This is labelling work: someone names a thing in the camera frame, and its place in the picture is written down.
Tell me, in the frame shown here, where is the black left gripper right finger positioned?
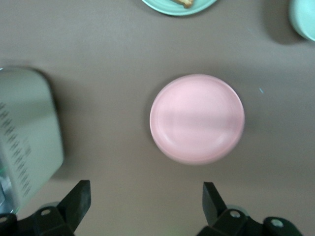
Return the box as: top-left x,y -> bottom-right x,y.
196,181 -> 265,236

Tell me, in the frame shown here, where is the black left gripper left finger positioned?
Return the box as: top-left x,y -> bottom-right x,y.
18,180 -> 92,236

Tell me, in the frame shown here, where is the pink plate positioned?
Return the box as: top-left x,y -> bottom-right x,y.
149,74 -> 246,166

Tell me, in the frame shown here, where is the beige metal toaster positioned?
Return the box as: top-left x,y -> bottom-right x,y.
0,66 -> 65,214

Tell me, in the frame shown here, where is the brown bread slice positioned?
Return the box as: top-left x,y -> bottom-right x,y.
172,0 -> 195,9

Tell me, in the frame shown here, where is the green bowl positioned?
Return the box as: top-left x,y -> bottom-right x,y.
288,0 -> 315,42

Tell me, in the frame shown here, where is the green plate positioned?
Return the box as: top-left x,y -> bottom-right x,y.
141,0 -> 219,17

